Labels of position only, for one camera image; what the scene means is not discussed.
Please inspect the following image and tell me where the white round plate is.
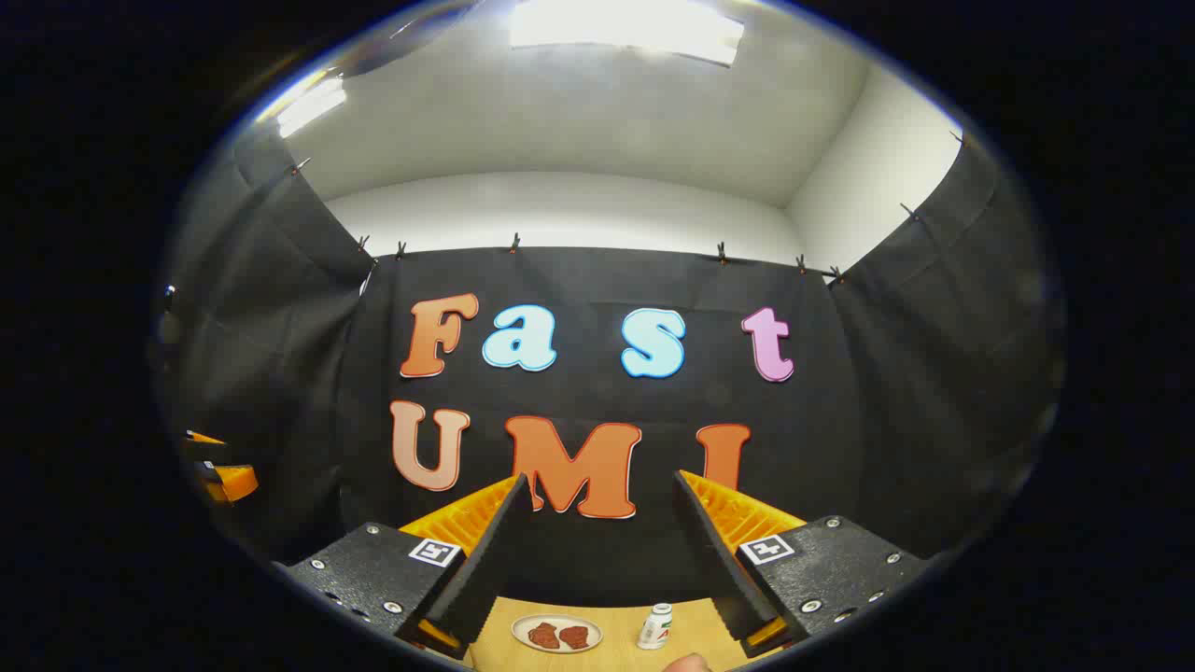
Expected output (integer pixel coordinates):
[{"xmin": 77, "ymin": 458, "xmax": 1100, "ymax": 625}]
[{"xmin": 511, "ymin": 613, "xmax": 604, "ymax": 654}]

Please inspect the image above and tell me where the row of cloth clips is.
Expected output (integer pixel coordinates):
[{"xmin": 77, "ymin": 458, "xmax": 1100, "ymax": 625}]
[{"xmin": 288, "ymin": 131, "xmax": 964, "ymax": 286}]

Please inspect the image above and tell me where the white bottle green label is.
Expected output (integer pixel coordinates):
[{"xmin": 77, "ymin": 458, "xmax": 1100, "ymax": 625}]
[{"xmin": 638, "ymin": 603, "xmax": 673, "ymax": 651}]

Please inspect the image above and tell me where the black backdrop cloth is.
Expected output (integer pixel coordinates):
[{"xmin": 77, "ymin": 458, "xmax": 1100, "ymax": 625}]
[{"xmin": 154, "ymin": 121, "xmax": 1065, "ymax": 608}]

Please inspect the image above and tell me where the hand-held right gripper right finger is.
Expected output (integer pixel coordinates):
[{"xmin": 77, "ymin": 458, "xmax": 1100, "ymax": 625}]
[{"xmin": 672, "ymin": 469, "xmax": 933, "ymax": 660}]

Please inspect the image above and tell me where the ceiling light panel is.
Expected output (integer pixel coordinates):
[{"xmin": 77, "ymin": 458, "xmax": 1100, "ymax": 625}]
[
  {"xmin": 275, "ymin": 77, "xmax": 348, "ymax": 139},
  {"xmin": 509, "ymin": 0, "xmax": 745, "ymax": 68}
]

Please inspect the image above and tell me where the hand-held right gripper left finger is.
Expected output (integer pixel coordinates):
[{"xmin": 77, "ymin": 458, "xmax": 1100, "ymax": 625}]
[{"xmin": 273, "ymin": 472, "xmax": 535, "ymax": 660}]

